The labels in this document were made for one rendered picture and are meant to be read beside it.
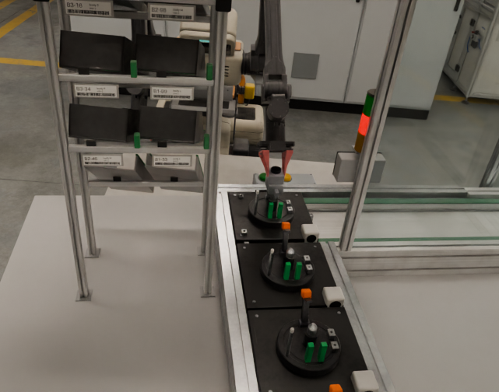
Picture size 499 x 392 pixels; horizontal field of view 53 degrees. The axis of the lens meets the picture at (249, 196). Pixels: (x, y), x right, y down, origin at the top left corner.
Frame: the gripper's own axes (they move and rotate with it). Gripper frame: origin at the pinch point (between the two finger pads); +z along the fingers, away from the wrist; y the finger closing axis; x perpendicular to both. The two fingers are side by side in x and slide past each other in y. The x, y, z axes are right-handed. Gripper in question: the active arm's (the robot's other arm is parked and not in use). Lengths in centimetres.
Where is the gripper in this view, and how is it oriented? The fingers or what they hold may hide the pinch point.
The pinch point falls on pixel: (275, 173)
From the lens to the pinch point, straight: 143.9
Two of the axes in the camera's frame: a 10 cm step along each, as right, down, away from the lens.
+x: -1.4, 0.3, 9.9
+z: 0.1, 10.0, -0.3
